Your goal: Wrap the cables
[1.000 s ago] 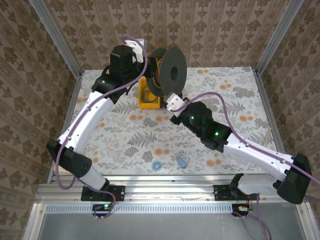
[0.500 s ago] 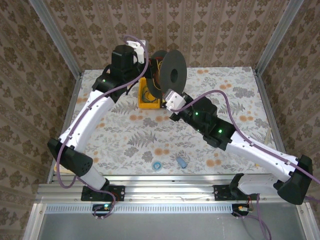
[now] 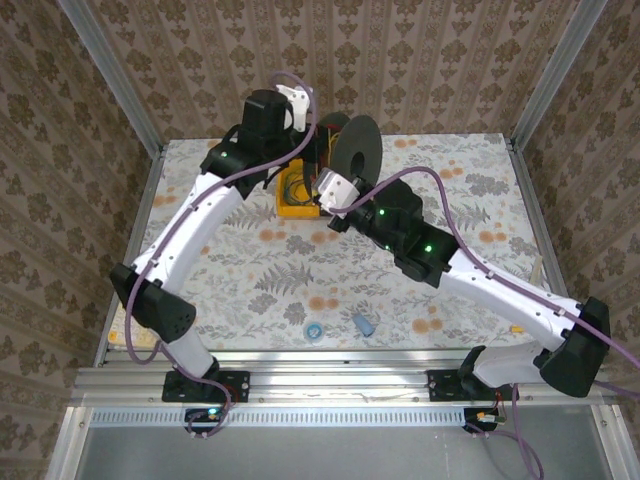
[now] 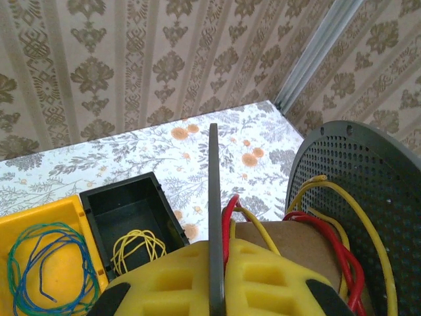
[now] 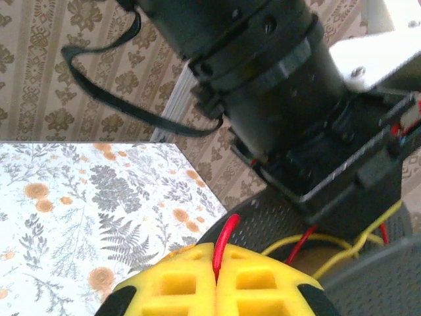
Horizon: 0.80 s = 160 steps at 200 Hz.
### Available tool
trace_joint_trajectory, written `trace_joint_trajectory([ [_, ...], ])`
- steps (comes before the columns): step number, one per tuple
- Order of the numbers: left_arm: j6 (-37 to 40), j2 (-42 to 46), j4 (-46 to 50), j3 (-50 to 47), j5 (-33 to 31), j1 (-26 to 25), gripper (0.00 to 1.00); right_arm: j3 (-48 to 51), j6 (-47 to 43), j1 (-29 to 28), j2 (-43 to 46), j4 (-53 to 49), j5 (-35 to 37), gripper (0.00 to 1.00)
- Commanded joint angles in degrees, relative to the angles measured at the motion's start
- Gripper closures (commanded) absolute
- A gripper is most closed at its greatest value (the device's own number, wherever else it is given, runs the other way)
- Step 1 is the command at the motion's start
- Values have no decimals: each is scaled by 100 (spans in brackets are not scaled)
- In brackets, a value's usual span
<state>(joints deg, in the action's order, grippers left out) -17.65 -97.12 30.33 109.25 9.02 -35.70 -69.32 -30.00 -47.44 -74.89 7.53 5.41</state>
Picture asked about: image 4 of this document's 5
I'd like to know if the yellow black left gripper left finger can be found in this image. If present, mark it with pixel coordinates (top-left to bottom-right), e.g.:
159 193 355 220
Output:
93 240 211 316

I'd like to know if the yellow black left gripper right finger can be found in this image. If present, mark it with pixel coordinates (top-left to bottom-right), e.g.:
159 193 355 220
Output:
223 238 355 316

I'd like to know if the red cable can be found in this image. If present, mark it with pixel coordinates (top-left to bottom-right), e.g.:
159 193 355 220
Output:
222 194 368 316

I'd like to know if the yellow cable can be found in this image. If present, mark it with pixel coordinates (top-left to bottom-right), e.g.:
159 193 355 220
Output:
230 174 399 316
111 229 167 276

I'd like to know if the grey perforated cable spool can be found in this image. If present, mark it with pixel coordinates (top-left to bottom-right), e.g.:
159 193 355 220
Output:
209 120 421 316

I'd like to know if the black plastic bin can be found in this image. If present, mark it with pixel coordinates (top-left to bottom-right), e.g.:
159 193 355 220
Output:
80 171 191 284

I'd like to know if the yellow plastic bin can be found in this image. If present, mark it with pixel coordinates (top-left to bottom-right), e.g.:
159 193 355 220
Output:
0 194 109 316

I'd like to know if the blue cable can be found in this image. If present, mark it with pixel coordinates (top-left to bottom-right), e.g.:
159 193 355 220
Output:
14 226 96 313

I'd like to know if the green cable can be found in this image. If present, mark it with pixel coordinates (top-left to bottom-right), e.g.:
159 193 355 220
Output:
7 223 101 315

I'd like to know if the aluminium frame post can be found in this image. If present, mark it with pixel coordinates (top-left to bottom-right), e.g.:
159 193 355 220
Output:
274 0 366 115

